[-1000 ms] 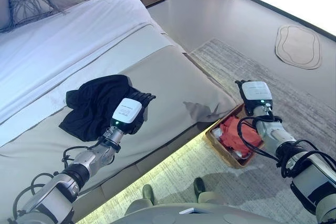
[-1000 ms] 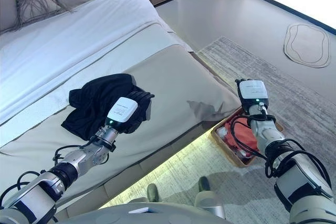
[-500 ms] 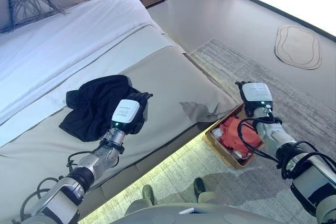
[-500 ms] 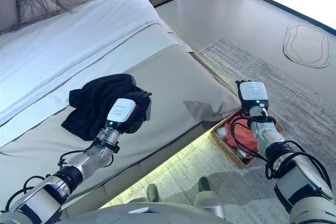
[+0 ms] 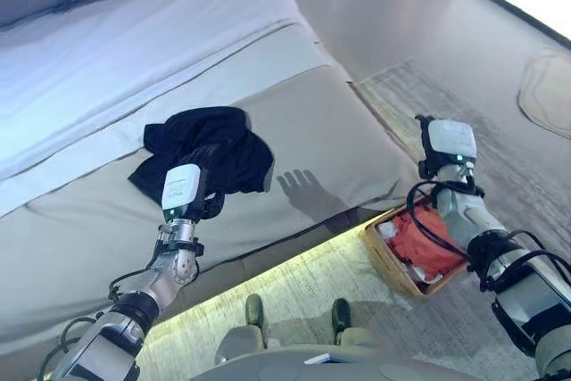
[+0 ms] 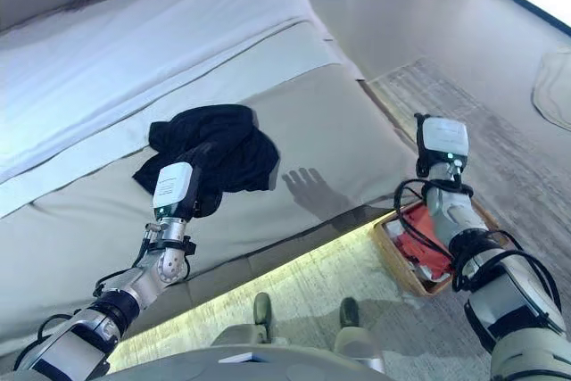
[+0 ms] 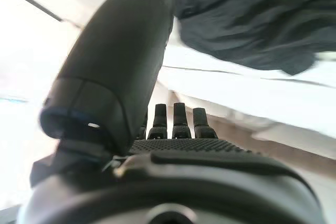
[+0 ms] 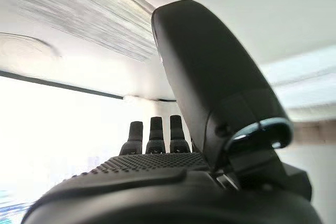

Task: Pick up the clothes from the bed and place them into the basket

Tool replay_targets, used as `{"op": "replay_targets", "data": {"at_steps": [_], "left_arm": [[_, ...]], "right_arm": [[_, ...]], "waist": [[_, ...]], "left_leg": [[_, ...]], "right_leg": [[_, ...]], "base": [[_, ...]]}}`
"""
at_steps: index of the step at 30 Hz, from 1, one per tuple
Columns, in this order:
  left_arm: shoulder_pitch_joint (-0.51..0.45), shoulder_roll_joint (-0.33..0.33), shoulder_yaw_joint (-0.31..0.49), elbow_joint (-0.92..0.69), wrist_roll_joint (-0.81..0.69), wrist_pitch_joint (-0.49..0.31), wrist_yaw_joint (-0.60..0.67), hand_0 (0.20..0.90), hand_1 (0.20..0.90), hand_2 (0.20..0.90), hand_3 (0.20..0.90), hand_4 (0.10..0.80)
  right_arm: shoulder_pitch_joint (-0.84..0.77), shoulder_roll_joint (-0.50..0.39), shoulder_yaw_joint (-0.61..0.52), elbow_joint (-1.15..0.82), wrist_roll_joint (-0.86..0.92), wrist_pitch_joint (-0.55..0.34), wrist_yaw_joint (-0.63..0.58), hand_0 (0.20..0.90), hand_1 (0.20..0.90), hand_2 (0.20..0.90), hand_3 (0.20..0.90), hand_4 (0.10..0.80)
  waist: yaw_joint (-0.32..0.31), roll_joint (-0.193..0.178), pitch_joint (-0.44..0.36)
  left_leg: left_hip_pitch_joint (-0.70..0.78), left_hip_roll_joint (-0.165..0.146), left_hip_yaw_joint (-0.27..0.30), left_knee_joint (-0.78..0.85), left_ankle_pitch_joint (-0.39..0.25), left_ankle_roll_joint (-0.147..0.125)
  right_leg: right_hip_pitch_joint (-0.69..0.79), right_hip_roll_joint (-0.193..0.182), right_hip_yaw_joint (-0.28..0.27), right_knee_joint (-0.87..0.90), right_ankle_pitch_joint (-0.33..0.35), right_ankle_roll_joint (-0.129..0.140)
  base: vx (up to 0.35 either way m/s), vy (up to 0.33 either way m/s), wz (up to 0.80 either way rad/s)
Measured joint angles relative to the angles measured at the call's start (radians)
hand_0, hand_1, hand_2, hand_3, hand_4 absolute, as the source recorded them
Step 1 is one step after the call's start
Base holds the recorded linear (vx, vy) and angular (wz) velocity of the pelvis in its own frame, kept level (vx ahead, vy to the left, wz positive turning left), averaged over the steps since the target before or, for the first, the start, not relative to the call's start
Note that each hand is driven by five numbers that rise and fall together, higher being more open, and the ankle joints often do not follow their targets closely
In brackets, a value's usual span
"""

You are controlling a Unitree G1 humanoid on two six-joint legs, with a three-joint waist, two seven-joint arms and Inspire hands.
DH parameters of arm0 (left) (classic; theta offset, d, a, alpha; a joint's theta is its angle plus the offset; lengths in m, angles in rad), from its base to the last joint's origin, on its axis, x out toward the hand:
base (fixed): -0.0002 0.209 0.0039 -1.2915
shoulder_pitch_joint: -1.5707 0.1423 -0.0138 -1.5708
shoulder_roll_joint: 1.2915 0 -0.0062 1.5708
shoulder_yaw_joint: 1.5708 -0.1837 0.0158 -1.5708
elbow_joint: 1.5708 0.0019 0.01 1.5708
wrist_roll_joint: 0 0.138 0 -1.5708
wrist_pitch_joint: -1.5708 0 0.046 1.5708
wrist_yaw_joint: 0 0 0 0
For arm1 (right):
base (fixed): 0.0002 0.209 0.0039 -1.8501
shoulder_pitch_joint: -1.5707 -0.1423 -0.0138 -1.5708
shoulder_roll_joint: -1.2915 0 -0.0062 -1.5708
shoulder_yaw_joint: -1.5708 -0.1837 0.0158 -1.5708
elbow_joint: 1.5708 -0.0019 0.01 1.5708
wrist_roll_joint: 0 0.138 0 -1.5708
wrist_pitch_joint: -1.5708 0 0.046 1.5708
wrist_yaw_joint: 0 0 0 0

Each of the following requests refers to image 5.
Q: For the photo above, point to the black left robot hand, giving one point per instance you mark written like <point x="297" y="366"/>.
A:
<point x="180" y="187"/>

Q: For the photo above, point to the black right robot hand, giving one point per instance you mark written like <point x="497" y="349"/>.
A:
<point x="450" y="142"/>

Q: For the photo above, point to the black garment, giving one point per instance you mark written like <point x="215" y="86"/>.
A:
<point x="214" y="131"/>

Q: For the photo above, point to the red garment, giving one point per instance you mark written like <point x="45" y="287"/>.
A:
<point x="410" y="242"/>

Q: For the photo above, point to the white garment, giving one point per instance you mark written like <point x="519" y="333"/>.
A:
<point x="386" y="230"/>

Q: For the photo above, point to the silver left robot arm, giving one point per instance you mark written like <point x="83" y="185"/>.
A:
<point x="169" y="269"/>

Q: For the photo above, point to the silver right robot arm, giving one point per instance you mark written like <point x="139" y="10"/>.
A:
<point x="513" y="274"/>

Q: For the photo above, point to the beige upholstered bed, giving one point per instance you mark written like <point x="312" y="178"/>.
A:
<point x="312" y="140"/>

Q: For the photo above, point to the wicker laundry basket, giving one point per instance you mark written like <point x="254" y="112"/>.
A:
<point x="392" y="269"/>

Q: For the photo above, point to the grey striped rug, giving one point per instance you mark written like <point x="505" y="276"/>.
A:
<point x="490" y="198"/>

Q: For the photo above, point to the cream oval rug dark outline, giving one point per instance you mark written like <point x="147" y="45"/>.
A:
<point x="548" y="95"/>

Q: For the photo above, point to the white duvet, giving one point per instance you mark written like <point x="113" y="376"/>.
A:
<point x="134" y="51"/>

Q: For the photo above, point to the silver left robot leg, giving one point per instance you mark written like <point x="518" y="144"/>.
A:
<point x="254" y="314"/>

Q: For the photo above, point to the silver robot leg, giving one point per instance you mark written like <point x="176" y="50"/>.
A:
<point x="254" y="314"/>
<point x="341" y="316"/>

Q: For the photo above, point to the silver right robot leg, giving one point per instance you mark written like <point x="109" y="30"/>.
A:
<point x="341" y="316"/>

